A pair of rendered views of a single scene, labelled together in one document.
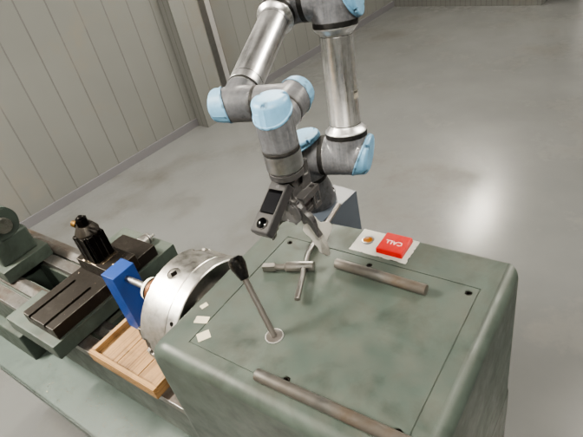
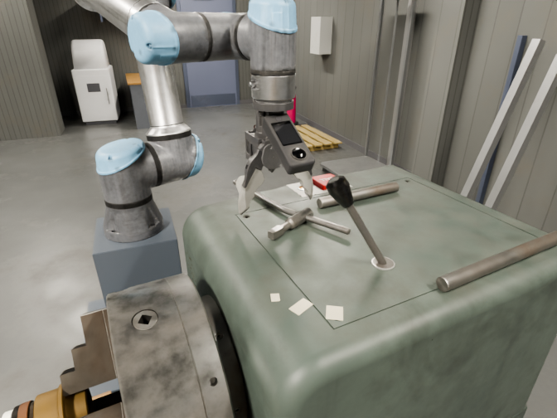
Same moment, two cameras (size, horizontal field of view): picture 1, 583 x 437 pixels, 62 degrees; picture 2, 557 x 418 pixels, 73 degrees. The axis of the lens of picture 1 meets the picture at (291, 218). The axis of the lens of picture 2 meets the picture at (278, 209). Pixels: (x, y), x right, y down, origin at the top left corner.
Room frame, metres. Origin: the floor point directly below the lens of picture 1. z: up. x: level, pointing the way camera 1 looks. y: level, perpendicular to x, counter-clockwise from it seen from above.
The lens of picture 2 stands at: (0.61, 0.60, 1.59)
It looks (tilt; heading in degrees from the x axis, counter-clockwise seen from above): 26 degrees down; 291
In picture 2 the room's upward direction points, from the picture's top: straight up
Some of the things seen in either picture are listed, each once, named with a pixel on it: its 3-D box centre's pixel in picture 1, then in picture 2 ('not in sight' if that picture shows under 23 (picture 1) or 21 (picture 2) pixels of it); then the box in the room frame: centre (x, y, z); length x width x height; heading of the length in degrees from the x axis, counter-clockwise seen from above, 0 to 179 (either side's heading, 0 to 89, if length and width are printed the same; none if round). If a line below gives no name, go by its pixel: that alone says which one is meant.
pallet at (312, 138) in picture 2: not in sight; (301, 138); (2.28, -4.61, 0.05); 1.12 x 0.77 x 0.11; 132
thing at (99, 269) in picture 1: (108, 261); not in sight; (1.38, 0.65, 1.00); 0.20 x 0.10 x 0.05; 48
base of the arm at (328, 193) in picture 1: (310, 186); (131, 211); (1.29, -0.08, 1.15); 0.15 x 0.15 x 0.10
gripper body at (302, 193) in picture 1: (293, 191); (271, 133); (0.87, -0.02, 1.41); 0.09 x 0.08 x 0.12; 138
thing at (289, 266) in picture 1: (288, 266); (291, 223); (0.81, 0.03, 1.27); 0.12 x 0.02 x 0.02; 72
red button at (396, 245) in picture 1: (394, 246); (326, 182); (0.80, -0.20, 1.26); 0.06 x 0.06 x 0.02; 48
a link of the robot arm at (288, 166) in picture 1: (282, 159); (271, 88); (0.86, -0.01, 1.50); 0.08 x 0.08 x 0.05
